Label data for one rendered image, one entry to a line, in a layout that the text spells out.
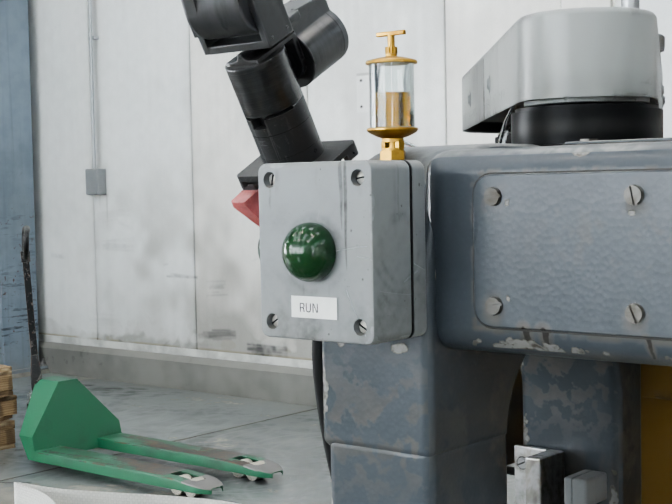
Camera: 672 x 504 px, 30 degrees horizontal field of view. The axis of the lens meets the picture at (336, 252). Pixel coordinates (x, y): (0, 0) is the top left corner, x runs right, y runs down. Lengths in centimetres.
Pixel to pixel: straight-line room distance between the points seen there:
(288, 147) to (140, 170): 746
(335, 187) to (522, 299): 11
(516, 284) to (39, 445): 566
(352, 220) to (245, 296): 732
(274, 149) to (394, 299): 53
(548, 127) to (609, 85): 4
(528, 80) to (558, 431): 24
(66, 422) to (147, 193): 260
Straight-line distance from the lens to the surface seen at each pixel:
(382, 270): 61
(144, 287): 860
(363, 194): 61
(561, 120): 73
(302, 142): 113
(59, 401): 633
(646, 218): 58
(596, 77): 73
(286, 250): 62
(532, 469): 83
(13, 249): 923
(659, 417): 92
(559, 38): 74
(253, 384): 789
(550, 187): 61
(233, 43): 112
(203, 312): 820
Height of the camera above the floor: 132
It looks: 3 degrees down
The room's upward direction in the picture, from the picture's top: 1 degrees counter-clockwise
